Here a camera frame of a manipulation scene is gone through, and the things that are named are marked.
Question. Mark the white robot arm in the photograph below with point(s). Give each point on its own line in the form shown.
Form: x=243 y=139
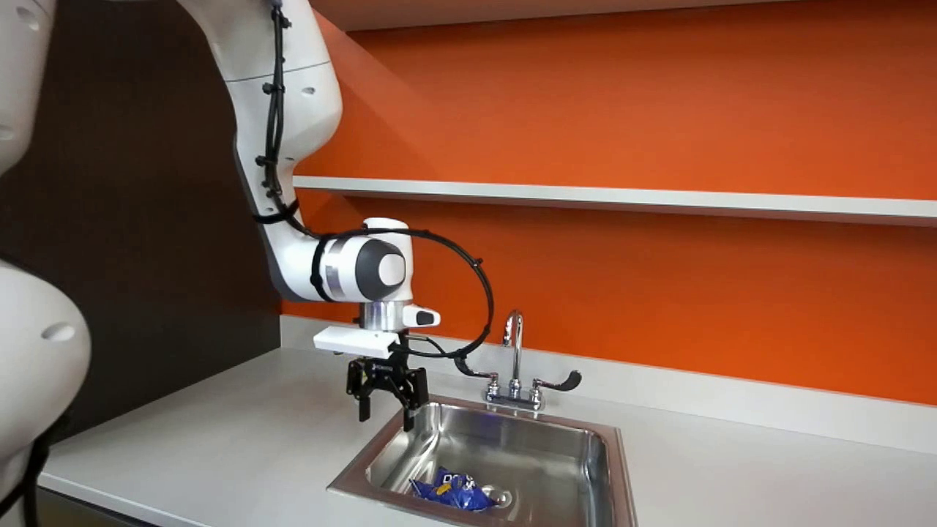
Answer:
x=285 y=98

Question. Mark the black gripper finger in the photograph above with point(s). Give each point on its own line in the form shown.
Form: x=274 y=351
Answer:
x=407 y=413
x=365 y=405

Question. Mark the blue chip packet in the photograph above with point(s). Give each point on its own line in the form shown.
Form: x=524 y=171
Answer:
x=461 y=489

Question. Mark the lower white wall shelf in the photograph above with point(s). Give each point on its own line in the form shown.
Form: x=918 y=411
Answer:
x=783 y=206

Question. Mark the dark wood cabinet panel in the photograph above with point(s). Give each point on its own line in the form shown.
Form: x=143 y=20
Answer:
x=132 y=206

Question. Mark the white wall shelf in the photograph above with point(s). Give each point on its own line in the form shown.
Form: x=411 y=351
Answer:
x=439 y=12
x=783 y=206

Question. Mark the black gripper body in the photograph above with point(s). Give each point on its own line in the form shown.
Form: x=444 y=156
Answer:
x=397 y=377

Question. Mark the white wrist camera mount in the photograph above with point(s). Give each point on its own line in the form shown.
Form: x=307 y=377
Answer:
x=354 y=341

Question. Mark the stainless steel sink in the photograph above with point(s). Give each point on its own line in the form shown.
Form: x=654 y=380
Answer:
x=561 y=473

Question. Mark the upper white wall shelf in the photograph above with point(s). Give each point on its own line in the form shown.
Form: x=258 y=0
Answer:
x=439 y=12

